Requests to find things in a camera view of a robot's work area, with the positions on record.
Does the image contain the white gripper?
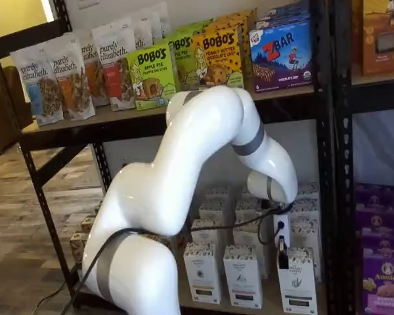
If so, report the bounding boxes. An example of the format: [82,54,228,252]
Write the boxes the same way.
[271,212,292,270]

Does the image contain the white pasta box green strip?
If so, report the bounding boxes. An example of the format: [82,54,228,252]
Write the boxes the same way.
[290,219,322,280]
[276,246,319,314]
[297,182,320,201]
[290,198,320,224]

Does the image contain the white pasta box yellow strip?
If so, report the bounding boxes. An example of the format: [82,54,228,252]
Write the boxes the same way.
[190,219,228,251]
[198,199,231,224]
[205,185,233,203]
[183,241,223,305]

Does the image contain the purple Annie's box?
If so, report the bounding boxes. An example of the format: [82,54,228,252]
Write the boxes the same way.
[354,182,394,211]
[361,228,394,263]
[355,203,394,236]
[362,257,394,315]

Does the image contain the black metal shelf rack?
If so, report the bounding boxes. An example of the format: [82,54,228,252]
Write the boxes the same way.
[0,0,334,315]
[331,0,394,315]

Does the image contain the blue Zbar box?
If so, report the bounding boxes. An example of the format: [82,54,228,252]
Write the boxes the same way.
[249,20,315,94]
[265,1,311,18]
[255,11,311,32]

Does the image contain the yellow Bobo's peanut butter box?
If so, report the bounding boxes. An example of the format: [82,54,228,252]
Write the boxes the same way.
[192,26,246,91]
[216,9,259,24]
[212,16,253,80]

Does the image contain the green Bobo's apple pie box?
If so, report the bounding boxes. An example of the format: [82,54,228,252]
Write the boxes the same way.
[127,43,177,111]
[177,19,214,37]
[166,31,202,92]

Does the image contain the orange snack box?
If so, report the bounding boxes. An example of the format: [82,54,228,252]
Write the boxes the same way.
[351,0,394,77]

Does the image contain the granola bag red label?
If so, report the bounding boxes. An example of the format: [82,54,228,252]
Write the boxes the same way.
[91,17,137,112]

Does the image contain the granola bag brown label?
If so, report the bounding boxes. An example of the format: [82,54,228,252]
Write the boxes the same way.
[74,30,110,108]

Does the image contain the granola bag orange label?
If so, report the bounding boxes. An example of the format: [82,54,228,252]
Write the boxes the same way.
[47,31,97,121]

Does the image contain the white granola bag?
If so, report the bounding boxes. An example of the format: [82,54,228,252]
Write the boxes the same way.
[150,2,170,37]
[130,12,156,51]

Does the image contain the granola bag blue label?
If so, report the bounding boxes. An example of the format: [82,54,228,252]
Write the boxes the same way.
[9,41,65,126]

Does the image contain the brown armchair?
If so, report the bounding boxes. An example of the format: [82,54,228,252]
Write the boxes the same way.
[0,65,34,160]

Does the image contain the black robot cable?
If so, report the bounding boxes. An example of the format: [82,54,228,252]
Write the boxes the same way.
[60,200,295,315]

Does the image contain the thin black floor cord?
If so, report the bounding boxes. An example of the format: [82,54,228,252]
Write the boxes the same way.
[28,280,81,315]

